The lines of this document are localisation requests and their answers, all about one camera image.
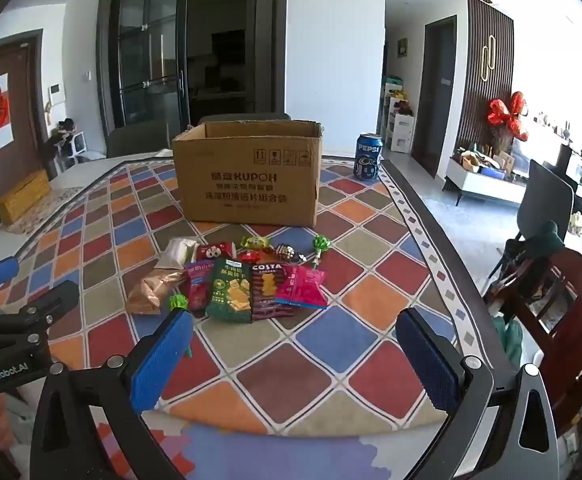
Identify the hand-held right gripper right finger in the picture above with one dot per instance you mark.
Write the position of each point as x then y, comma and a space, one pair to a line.
426, 365

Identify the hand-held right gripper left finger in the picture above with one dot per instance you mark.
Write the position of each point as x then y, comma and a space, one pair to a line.
163, 360

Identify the green candy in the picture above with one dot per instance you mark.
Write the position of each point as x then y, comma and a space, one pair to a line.
251, 241

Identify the green lollipop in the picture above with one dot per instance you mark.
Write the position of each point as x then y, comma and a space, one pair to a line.
321, 244
177, 302

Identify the brown cardboard box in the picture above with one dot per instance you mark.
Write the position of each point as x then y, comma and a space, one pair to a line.
246, 180

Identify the brown clear snack packet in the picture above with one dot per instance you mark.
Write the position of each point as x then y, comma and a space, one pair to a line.
148, 292

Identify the yellow wooden box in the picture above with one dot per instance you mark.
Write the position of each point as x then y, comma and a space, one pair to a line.
23, 195

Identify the red purple snack packet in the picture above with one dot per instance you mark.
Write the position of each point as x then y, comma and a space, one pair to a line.
198, 285

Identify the light green bag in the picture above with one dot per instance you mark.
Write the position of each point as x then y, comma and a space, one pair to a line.
510, 340

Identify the green cracker packet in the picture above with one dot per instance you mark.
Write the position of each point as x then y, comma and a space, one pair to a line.
228, 292

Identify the beige snack packet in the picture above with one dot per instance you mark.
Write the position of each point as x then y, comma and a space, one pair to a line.
176, 255

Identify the small red snack packet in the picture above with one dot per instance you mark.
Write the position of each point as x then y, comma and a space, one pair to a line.
216, 251

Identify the maroon coffee snack packet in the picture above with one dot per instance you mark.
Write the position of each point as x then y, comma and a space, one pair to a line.
266, 290

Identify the pink snack packet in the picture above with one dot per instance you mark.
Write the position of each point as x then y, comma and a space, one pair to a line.
301, 287

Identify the white stool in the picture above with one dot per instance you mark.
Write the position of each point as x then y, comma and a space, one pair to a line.
73, 145

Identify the red wooden chair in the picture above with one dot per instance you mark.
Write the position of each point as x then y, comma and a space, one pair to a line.
571, 310

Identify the dark wrapped candy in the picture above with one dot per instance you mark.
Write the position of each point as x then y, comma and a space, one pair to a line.
286, 251

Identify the brown door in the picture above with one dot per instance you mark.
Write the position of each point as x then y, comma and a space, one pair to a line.
21, 110

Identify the dark green cloth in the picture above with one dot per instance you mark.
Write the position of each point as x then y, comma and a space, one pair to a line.
541, 240

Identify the dark dining chair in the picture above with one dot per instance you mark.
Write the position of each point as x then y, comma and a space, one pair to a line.
136, 137

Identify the white low cabinet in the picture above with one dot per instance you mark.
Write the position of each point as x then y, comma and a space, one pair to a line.
481, 182

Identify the grey chair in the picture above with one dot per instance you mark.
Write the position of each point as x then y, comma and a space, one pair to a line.
546, 200

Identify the blue soda can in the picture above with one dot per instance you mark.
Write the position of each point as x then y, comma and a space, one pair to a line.
368, 157

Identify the white drawer unit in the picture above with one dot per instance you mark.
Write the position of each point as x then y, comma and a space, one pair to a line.
401, 132

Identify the black television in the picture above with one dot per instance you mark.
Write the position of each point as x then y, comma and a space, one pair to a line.
578, 172

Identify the black framed glass door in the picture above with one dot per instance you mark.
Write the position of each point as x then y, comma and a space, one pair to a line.
141, 60

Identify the red balloon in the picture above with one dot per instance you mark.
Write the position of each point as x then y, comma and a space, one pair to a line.
503, 112

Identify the dark room door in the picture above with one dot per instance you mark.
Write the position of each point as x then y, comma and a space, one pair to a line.
436, 95

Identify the gold wall ornament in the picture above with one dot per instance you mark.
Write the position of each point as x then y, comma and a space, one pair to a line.
491, 57

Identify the small wall picture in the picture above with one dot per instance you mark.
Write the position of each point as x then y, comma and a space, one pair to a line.
402, 46

